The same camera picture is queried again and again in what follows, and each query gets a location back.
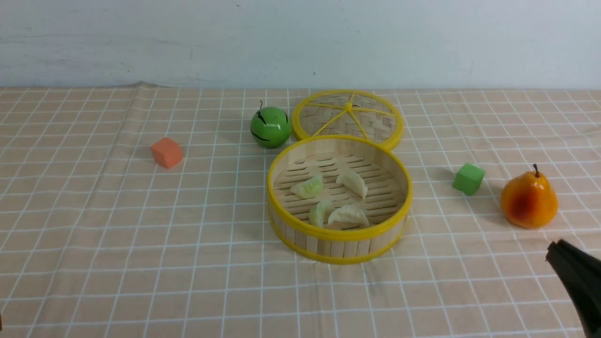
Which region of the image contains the white dumpling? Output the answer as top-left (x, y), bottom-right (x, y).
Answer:
top-left (328, 205), bottom-right (370, 227)
top-left (336, 171), bottom-right (369, 200)

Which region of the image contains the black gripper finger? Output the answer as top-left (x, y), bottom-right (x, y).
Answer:
top-left (546, 239), bottom-right (601, 301)

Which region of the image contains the orange foam cube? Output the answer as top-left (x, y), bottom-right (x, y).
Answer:
top-left (150, 137), bottom-right (183, 169)

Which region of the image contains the bamboo steamer tray yellow rim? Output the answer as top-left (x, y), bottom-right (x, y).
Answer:
top-left (266, 135), bottom-right (414, 264)

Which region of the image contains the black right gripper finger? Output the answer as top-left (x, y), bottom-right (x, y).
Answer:
top-left (558, 271), bottom-right (601, 338)

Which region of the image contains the bamboo steamer lid yellow rim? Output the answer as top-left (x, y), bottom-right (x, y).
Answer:
top-left (291, 90), bottom-right (404, 150)

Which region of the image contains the pale green dumpling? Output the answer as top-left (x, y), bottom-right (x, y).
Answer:
top-left (308, 200), bottom-right (334, 228)
top-left (290, 173), bottom-right (324, 199)

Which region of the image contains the orange yellow toy pear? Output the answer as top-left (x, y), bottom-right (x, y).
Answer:
top-left (500, 163), bottom-right (559, 229)

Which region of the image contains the green foam cube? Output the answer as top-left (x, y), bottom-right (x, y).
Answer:
top-left (452, 162), bottom-right (486, 195)

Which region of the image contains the green toy apple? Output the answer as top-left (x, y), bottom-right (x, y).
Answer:
top-left (250, 100), bottom-right (292, 148)

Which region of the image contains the checkered beige tablecloth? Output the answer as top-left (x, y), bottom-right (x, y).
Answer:
top-left (0, 84), bottom-right (601, 338)

